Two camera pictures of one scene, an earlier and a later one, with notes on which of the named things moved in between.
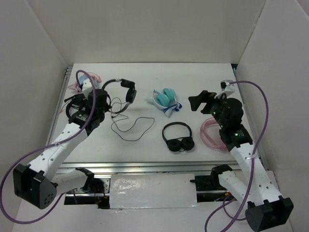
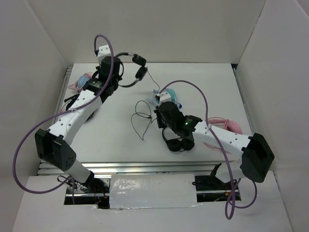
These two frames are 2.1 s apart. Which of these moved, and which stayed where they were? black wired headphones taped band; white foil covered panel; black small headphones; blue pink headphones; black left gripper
Moved: black left gripper; black wired headphones taped band
Stayed: white foil covered panel; blue pink headphones; black small headphones
